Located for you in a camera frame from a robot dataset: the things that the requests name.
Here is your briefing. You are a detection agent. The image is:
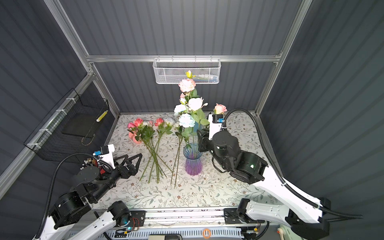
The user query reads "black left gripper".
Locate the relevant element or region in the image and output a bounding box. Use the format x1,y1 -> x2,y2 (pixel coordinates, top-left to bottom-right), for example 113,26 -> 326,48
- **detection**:
90,152 -> 142,204

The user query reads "white blue carnation stem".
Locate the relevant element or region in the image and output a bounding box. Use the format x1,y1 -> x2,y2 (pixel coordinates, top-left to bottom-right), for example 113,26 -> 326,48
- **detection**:
174,104 -> 196,148

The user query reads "light pink rose stem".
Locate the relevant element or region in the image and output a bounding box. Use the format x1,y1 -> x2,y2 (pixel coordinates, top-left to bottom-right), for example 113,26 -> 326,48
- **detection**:
214,104 -> 227,115

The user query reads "white rose stem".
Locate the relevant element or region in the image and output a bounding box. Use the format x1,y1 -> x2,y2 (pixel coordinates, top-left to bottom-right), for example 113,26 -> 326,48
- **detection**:
186,97 -> 209,144

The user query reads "pink carnation flower stem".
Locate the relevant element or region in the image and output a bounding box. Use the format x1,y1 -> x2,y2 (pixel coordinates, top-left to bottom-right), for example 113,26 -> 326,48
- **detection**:
178,71 -> 198,103

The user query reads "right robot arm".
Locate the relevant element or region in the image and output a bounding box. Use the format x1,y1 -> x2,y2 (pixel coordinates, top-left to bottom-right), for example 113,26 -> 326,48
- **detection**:
197,129 -> 362,240

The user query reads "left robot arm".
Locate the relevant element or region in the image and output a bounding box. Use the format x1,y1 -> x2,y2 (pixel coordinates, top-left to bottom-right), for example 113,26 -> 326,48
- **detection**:
35,153 -> 143,240

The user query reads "purple ribbed glass vase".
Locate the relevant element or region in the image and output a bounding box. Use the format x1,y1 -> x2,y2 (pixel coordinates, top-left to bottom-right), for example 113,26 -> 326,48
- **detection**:
183,144 -> 203,176

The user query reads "bunch of lying flowers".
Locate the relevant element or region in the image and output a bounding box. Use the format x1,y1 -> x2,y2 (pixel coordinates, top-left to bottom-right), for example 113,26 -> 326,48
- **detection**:
127,118 -> 179,184

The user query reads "red pen cup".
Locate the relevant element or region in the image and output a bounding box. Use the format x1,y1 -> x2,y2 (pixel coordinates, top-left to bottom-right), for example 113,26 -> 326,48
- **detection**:
81,158 -> 100,170

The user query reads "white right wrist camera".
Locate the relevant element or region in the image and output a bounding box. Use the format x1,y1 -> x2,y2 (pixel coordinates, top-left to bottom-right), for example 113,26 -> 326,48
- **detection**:
208,114 -> 224,140

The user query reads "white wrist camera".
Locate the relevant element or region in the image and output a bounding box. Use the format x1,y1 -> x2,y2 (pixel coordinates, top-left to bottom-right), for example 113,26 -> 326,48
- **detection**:
93,144 -> 115,169
208,114 -> 224,140

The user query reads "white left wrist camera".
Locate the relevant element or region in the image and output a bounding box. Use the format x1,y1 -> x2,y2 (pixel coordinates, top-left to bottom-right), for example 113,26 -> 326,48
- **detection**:
93,144 -> 115,169

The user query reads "black wire wall basket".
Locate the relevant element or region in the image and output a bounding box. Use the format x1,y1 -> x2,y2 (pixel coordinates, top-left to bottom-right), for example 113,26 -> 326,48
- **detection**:
24,85 -> 115,162

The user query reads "white wire wall basket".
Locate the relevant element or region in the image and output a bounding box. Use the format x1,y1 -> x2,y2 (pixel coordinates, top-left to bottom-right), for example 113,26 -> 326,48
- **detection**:
153,60 -> 222,85

